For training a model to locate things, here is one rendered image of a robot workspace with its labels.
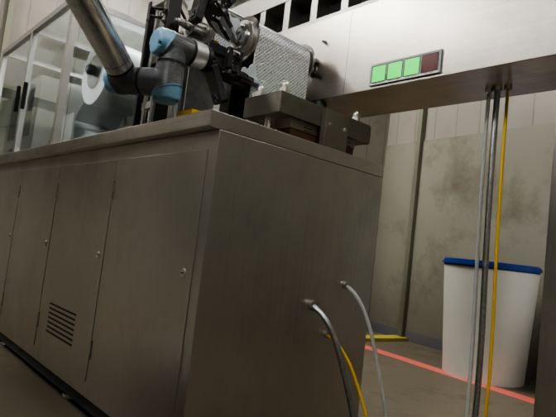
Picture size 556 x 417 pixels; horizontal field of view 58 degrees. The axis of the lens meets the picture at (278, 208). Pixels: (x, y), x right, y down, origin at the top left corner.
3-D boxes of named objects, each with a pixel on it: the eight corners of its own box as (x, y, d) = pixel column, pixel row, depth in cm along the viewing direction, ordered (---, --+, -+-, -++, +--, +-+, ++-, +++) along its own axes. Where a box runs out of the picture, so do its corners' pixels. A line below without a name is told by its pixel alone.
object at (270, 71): (247, 106, 155) (255, 48, 156) (301, 125, 170) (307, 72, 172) (248, 106, 154) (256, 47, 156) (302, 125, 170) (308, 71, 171)
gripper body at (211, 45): (246, 53, 149) (213, 38, 141) (242, 81, 148) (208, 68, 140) (231, 58, 154) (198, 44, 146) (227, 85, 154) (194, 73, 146)
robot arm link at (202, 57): (195, 64, 137) (179, 69, 143) (209, 69, 140) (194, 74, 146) (199, 36, 138) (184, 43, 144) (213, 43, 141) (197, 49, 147)
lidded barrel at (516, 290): (553, 387, 286) (562, 270, 292) (497, 393, 256) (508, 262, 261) (469, 362, 331) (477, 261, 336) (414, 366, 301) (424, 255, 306)
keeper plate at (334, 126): (318, 146, 147) (322, 109, 148) (340, 153, 153) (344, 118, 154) (324, 146, 145) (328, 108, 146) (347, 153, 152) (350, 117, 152)
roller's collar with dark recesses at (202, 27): (184, 36, 178) (186, 19, 178) (198, 43, 182) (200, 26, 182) (194, 32, 173) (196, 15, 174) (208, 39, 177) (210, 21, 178)
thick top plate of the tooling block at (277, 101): (242, 117, 148) (245, 98, 149) (332, 147, 175) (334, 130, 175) (279, 111, 136) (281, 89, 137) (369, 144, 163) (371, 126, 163)
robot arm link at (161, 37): (145, 59, 135) (149, 28, 136) (180, 71, 143) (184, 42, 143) (160, 52, 130) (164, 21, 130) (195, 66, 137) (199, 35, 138)
